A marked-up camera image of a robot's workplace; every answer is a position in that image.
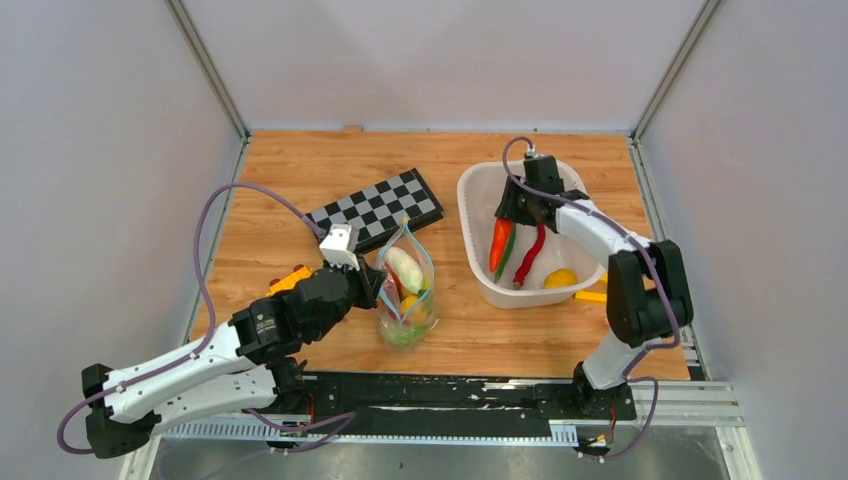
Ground yellow toy brick car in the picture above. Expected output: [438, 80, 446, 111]
[267, 264, 314, 296]

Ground green toy cabbage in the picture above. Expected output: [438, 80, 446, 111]
[381, 324, 430, 348]

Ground black grey chessboard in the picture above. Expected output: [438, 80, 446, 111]
[307, 168, 443, 254]

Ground toy orange carrot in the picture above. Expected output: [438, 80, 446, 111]
[488, 218, 515, 274]

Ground yellow triangular plastic stand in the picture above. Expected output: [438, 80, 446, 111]
[574, 273, 608, 304]

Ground white toy radish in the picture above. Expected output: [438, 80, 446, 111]
[384, 247, 426, 294]

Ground yellow toy lemon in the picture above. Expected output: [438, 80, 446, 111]
[400, 295, 431, 326]

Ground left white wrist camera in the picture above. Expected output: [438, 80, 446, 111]
[319, 224, 359, 270]

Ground white plastic basket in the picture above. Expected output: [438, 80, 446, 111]
[457, 161, 604, 309]

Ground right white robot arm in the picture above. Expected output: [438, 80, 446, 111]
[496, 153, 694, 418]

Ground yellow toy potato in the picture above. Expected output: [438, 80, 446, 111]
[543, 268, 578, 289]

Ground red toy chili pepper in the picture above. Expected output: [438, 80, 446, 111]
[383, 263, 405, 301]

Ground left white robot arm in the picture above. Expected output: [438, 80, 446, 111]
[81, 265, 387, 459]

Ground clear zip top bag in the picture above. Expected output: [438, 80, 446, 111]
[376, 218, 438, 353]

